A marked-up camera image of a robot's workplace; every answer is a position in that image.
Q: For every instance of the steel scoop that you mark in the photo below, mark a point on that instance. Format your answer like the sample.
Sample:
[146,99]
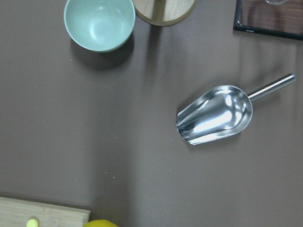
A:
[223,111]

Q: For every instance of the wooden cup stand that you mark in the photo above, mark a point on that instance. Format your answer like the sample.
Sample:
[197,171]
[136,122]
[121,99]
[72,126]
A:
[163,12]

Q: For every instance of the wooden cutting board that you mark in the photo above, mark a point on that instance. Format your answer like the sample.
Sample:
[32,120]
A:
[16,213]

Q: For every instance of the yellow lemon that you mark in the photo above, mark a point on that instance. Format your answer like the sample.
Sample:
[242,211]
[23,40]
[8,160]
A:
[100,223]

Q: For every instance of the mint green bowl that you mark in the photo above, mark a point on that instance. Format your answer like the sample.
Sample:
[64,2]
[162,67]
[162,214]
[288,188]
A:
[99,25]

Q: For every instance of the yellow plastic knife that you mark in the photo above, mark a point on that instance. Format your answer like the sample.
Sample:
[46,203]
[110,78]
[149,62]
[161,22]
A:
[33,222]

